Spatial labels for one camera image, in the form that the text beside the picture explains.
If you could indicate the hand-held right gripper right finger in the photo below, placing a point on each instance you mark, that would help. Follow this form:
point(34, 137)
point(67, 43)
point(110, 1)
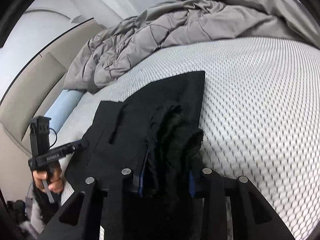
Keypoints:
point(212, 200)

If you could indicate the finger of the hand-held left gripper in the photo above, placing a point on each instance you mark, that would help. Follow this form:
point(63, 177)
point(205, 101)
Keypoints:
point(78, 145)

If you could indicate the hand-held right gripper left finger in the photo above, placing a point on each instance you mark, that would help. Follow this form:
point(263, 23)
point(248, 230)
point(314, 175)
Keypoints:
point(117, 205)

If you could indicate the black pants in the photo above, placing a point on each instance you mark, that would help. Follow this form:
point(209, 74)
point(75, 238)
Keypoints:
point(175, 92)

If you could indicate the person's left forearm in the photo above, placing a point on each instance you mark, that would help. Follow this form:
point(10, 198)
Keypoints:
point(35, 215)

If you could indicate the person's left hand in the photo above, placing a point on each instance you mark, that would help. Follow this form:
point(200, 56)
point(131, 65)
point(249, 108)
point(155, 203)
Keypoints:
point(56, 185)

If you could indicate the light blue pillow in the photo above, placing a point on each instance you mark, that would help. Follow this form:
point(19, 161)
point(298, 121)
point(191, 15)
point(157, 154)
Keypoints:
point(65, 107)

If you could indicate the beige padded headboard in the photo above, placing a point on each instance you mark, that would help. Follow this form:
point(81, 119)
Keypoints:
point(30, 85)

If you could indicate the white honeycomb pattern mattress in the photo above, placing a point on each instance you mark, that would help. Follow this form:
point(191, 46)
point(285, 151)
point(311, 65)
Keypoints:
point(250, 105)

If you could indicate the grey quilted duvet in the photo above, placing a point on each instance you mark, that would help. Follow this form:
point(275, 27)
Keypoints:
point(175, 25)

